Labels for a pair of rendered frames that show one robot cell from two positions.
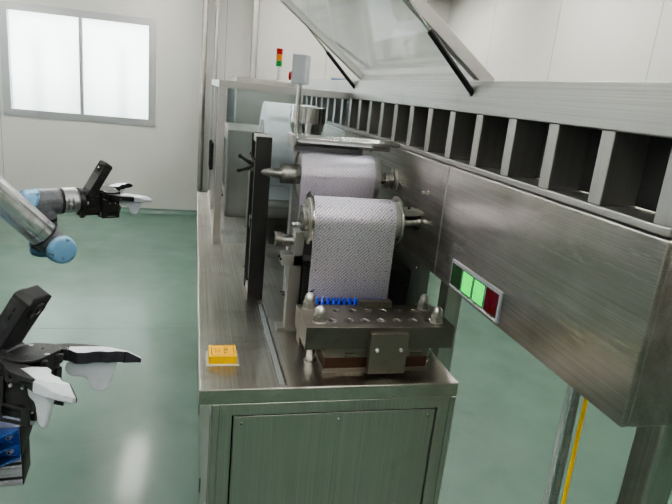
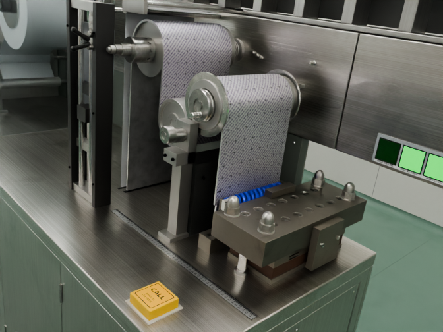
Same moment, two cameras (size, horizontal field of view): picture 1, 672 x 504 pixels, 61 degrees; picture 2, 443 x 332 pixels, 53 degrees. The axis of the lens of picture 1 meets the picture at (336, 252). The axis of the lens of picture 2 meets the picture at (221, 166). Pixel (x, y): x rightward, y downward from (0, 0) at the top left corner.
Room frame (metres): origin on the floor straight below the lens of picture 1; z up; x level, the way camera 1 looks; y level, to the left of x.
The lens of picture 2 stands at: (0.68, 0.55, 1.49)
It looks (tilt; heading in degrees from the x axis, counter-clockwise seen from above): 21 degrees down; 330
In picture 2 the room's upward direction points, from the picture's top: 7 degrees clockwise
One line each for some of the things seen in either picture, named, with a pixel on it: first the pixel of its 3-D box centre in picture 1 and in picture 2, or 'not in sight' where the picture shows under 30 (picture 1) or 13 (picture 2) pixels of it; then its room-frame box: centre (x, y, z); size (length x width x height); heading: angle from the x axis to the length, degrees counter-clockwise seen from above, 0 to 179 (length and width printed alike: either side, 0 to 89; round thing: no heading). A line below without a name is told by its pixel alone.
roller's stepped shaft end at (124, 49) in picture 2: (271, 172); (118, 49); (1.80, 0.23, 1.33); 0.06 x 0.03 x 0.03; 105
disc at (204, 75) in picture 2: (309, 217); (206, 105); (1.58, 0.08, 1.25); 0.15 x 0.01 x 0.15; 15
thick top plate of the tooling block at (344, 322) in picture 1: (373, 325); (293, 216); (1.44, -0.12, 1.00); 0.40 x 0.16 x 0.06; 105
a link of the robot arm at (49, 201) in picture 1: (41, 202); not in sight; (1.59, 0.85, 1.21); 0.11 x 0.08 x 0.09; 134
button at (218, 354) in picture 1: (222, 354); (153, 300); (1.36, 0.27, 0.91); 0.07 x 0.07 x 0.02; 15
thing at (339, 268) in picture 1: (350, 272); (252, 161); (1.55, -0.05, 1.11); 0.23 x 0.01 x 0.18; 105
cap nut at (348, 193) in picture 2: (437, 314); (349, 190); (1.44, -0.29, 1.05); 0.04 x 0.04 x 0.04
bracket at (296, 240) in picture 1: (288, 280); (177, 182); (1.60, 0.13, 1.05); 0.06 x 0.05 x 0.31; 105
